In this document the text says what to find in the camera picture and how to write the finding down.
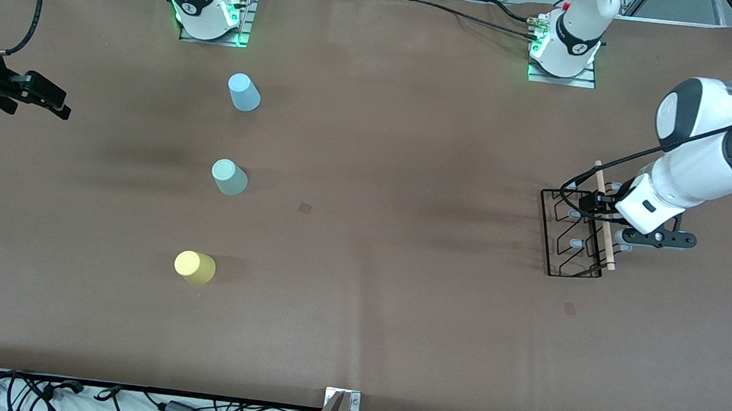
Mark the black wire cup holder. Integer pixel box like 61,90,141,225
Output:
533,155,642,284

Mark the pale green cup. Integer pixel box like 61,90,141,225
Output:
209,158,251,198

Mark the yellow cup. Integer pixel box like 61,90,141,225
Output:
172,249,218,287

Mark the light blue cup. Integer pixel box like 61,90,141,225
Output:
225,72,263,114

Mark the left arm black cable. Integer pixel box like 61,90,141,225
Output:
557,0,732,234

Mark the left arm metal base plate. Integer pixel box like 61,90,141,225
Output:
527,47,600,89

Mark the short black table cable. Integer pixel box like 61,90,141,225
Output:
482,0,534,24

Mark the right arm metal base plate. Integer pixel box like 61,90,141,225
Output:
178,0,256,49

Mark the long black table cable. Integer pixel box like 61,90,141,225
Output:
382,0,545,43

